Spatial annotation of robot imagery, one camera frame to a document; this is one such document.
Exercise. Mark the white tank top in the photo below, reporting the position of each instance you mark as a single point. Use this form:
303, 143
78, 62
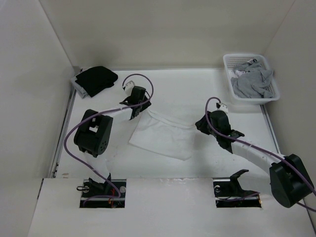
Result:
164, 135

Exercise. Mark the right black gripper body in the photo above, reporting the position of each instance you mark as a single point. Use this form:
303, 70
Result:
204, 127

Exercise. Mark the folded grey tank top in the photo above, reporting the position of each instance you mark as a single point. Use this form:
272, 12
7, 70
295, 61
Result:
79, 89

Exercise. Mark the grey tank top in basket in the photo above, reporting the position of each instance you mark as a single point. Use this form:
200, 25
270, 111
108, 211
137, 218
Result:
252, 80

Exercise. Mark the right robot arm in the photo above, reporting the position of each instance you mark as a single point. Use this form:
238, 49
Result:
289, 180

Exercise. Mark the left metal table rail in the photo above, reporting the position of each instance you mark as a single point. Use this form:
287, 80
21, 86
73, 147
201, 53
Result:
66, 101

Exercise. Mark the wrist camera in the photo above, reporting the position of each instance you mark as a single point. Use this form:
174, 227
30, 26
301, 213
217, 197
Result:
128, 87
222, 107

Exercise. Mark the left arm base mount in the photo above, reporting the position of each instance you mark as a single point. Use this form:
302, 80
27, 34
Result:
102, 195

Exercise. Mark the right metal table rail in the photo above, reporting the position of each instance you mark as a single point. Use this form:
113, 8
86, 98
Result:
270, 126

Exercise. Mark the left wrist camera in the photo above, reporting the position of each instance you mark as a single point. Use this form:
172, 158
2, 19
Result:
128, 87

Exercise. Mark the metal table rail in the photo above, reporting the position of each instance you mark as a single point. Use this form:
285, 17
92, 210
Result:
66, 101
270, 126

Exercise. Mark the white plastic basket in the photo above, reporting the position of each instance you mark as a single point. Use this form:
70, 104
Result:
232, 60

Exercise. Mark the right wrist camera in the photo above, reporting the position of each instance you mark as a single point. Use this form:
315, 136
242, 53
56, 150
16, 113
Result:
222, 107

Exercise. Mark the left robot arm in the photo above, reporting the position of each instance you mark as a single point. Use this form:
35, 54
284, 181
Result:
93, 133

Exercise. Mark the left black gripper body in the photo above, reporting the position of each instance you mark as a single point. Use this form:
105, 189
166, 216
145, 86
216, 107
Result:
143, 106

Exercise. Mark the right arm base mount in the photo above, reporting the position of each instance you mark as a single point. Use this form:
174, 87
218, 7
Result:
229, 193

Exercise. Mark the folded black tank top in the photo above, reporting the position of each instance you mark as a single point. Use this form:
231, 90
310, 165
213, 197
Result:
96, 79

